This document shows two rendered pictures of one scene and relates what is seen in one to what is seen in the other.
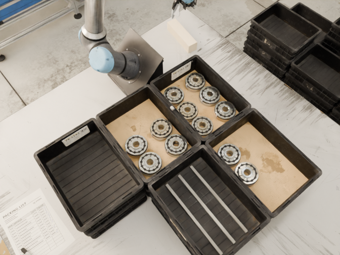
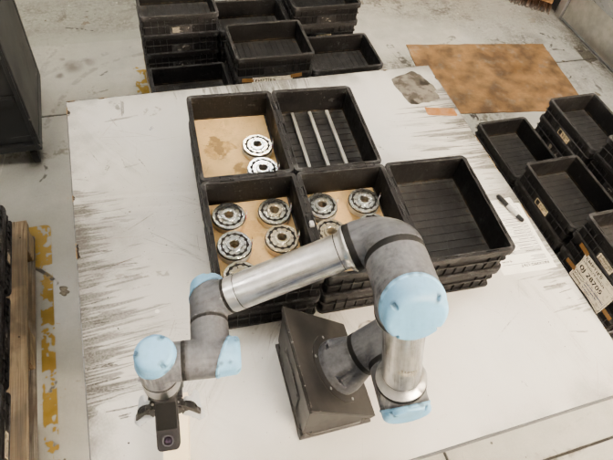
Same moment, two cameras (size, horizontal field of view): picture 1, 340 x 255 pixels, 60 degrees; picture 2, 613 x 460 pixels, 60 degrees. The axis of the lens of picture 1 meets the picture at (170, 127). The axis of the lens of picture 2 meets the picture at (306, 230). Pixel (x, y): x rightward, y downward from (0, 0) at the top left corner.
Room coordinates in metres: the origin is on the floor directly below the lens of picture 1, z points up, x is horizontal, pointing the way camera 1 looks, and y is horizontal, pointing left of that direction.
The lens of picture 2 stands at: (1.64, 0.23, 2.17)
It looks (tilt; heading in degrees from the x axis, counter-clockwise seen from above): 53 degrees down; 195
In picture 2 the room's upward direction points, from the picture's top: 11 degrees clockwise
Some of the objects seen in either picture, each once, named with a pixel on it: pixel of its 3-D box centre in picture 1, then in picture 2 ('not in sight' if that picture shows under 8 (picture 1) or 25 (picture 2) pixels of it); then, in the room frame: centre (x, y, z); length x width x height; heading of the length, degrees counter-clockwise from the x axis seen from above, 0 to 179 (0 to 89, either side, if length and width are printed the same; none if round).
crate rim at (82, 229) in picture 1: (87, 170); (446, 206); (0.42, 0.34, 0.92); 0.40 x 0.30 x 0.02; 37
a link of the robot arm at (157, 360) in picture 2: not in sight; (158, 362); (1.34, -0.08, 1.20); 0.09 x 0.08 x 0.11; 123
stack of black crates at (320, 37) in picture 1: (302, 33); not in sight; (1.86, -1.12, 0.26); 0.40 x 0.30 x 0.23; 41
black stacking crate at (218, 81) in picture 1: (198, 101); (259, 240); (0.79, -0.14, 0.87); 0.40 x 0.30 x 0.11; 37
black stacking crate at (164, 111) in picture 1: (147, 135); (354, 227); (0.60, 0.10, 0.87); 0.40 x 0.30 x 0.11; 37
